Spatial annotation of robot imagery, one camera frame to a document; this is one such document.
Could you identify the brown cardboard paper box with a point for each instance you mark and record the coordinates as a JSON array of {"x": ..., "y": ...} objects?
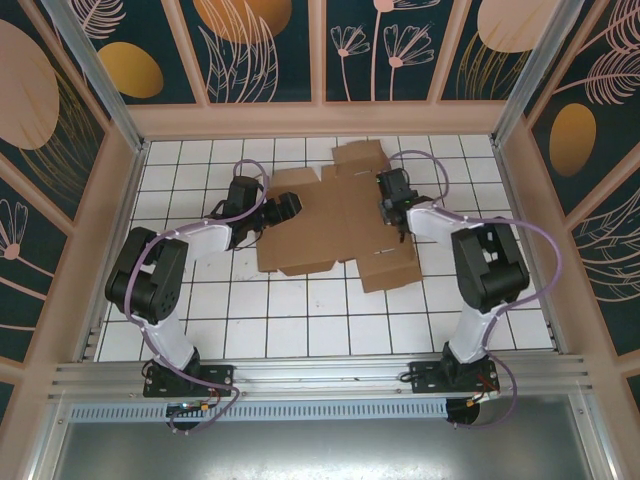
[{"x": 330, "y": 225}]

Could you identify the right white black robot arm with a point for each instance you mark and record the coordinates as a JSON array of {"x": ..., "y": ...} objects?
[{"x": 470, "y": 335}]

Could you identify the aluminium frame post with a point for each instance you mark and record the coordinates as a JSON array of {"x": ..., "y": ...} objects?
[
  {"x": 525, "y": 75},
  {"x": 100, "y": 80}
]

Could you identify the aluminium mounting rail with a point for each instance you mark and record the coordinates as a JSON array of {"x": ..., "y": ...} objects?
[{"x": 320, "y": 372}]

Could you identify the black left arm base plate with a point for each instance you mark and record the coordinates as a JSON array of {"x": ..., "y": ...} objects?
[{"x": 220, "y": 375}]

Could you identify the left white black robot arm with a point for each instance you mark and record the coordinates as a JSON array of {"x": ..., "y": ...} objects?
[{"x": 165, "y": 345}]

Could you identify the aluminium side rail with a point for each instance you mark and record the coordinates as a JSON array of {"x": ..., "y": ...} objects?
[
  {"x": 131, "y": 185},
  {"x": 507, "y": 185}
]

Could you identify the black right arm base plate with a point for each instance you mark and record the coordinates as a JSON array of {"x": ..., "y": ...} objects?
[{"x": 425, "y": 380}]

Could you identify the grey metal sheet panel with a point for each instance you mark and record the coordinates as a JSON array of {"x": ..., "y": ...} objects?
[{"x": 320, "y": 450}]

